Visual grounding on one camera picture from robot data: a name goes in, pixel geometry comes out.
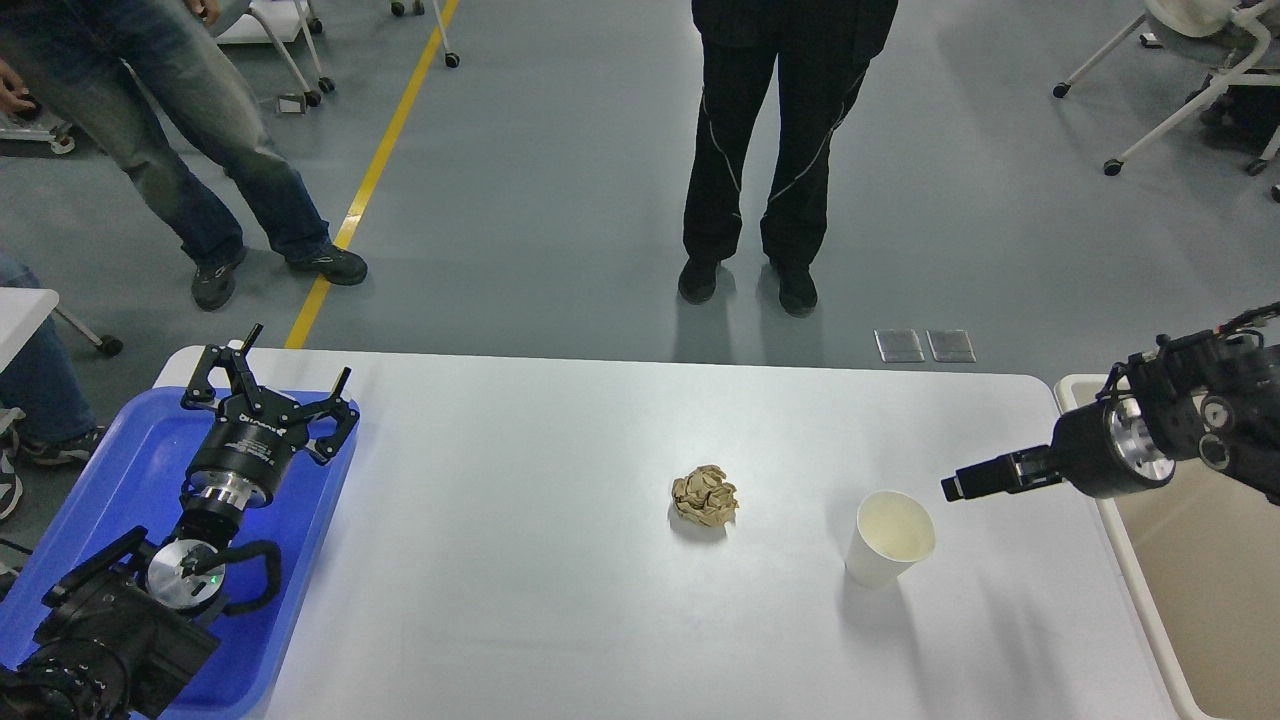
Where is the white chair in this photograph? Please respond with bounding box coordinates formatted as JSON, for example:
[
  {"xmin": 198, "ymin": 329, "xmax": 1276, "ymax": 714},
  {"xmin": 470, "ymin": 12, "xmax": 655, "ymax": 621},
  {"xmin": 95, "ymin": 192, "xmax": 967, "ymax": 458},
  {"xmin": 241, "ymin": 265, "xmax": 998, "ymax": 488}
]
[
  {"xmin": 1052, "ymin": 0, "xmax": 1280, "ymax": 179},
  {"xmin": 209, "ymin": 1, "xmax": 335, "ymax": 115}
]

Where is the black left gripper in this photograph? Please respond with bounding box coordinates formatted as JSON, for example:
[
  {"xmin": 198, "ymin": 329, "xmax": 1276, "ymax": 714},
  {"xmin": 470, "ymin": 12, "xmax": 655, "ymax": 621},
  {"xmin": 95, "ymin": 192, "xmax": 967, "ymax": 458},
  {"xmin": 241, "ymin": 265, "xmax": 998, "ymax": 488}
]
[{"xmin": 180, "ymin": 323, "xmax": 360, "ymax": 507}]

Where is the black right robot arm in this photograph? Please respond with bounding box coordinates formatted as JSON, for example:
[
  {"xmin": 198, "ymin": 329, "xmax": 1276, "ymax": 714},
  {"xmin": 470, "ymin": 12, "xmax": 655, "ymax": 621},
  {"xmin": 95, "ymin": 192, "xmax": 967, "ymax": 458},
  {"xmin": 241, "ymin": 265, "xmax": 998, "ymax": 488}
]
[{"xmin": 940, "ymin": 304, "xmax": 1279, "ymax": 503}]

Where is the metal floor plate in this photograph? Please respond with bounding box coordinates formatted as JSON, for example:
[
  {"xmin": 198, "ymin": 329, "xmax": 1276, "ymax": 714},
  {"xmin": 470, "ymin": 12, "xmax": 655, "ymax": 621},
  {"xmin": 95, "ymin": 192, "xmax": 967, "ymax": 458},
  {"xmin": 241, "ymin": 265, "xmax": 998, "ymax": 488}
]
[
  {"xmin": 925, "ymin": 329, "xmax": 977, "ymax": 364},
  {"xmin": 874, "ymin": 329, "xmax": 925, "ymax": 364}
]

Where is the white chair at left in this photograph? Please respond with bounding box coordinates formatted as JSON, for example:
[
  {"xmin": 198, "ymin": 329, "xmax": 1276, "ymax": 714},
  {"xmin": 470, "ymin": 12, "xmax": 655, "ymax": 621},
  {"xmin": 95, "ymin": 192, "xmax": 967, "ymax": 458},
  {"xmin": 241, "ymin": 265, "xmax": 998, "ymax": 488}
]
[{"xmin": 209, "ymin": 1, "xmax": 335, "ymax": 115}]

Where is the seated person in jeans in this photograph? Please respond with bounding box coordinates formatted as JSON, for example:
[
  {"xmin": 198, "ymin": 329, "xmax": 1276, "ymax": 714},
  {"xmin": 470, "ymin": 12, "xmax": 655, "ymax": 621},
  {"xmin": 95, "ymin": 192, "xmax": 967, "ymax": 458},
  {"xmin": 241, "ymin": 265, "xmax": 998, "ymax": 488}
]
[{"xmin": 0, "ymin": 250, "xmax": 109, "ymax": 521}]

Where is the person in blue jeans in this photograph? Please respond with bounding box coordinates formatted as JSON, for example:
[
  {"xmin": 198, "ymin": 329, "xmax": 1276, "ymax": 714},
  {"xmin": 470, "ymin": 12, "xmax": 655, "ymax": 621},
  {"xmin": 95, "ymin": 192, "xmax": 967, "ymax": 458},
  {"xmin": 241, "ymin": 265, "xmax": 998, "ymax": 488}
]
[{"xmin": 1, "ymin": 1, "xmax": 369, "ymax": 311}]

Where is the beige plastic bin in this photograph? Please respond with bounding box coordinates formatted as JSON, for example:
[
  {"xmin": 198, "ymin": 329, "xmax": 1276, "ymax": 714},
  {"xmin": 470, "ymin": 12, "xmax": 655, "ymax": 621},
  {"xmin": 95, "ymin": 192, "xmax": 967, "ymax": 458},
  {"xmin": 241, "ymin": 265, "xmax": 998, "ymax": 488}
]
[{"xmin": 1055, "ymin": 374, "xmax": 1280, "ymax": 720}]

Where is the left metal floor plate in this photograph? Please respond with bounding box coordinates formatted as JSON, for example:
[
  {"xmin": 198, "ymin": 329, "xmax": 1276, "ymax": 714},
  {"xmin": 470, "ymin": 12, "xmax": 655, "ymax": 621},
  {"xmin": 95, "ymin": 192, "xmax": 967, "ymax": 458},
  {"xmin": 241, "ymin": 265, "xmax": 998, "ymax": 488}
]
[{"xmin": 874, "ymin": 329, "xmax": 925, "ymax": 364}]

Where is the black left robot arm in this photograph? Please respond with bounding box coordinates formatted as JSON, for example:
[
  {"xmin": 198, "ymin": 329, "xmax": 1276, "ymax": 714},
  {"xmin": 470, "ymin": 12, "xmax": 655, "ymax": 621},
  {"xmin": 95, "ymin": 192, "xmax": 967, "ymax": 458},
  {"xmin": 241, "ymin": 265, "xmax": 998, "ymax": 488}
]
[{"xmin": 3, "ymin": 333, "xmax": 360, "ymax": 719}]

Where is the white side table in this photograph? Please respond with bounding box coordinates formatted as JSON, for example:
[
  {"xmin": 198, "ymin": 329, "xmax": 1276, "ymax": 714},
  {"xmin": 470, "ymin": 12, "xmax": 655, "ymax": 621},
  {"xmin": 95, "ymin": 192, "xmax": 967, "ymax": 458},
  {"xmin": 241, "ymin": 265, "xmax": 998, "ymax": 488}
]
[{"xmin": 1, "ymin": 287, "xmax": 60, "ymax": 370}]

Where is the white paper cup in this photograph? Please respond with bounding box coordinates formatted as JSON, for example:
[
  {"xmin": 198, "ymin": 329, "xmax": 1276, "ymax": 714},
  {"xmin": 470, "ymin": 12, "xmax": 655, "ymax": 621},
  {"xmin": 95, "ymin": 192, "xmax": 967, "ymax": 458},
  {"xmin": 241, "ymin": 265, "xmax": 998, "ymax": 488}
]
[{"xmin": 844, "ymin": 489, "xmax": 937, "ymax": 589}]

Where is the white chair at right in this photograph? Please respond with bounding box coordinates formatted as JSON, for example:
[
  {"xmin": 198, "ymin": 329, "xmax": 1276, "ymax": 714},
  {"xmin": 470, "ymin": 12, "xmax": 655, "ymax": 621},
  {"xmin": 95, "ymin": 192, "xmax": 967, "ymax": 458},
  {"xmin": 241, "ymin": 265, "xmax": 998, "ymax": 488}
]
[{"xmin": 1052, "ymin": 0, "xmax": 1280, "ymax": 179}]

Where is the person in black clothes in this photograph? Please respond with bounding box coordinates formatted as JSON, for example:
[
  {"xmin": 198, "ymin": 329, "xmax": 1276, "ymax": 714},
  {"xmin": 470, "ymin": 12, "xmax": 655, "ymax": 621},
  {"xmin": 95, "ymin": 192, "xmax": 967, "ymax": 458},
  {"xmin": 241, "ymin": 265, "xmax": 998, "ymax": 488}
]
[{"xmin": 677, "ymin": 1, "xmax": 899, "ymax": 316}]

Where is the blue plastic tray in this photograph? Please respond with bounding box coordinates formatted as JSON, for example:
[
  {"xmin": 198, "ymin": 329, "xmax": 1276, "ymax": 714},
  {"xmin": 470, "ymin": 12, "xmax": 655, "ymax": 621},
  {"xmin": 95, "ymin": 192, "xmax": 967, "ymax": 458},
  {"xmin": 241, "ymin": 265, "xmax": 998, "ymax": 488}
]
[{"xmin": 1, "ymin": 387, "xmax": 358, "ymax": 719}]

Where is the crumpled brown paper ball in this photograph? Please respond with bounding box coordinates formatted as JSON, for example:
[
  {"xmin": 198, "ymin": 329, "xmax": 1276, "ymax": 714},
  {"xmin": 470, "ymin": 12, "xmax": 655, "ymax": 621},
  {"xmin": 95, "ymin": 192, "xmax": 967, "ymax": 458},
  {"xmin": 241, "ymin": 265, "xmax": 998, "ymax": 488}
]
[{"xmin": 671, "ymin": 464, "xmax": 739, "ymax": 528}]

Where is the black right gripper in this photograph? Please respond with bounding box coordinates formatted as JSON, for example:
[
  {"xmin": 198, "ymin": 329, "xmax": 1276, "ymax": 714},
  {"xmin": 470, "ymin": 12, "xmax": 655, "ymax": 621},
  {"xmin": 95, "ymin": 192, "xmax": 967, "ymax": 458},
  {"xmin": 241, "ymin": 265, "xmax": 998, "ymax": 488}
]
[{"xmin": 940, "ymin": 398, "xmax": 1176, "ymax": 502}]

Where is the right metal floor plate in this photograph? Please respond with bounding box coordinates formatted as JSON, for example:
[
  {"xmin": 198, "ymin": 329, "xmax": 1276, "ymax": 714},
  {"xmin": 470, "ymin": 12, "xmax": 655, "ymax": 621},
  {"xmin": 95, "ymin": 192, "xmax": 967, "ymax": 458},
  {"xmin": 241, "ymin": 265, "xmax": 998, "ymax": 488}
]
[{"xmin": 925, "ymin": 329, "xmax": 977, "ymax": 364}]

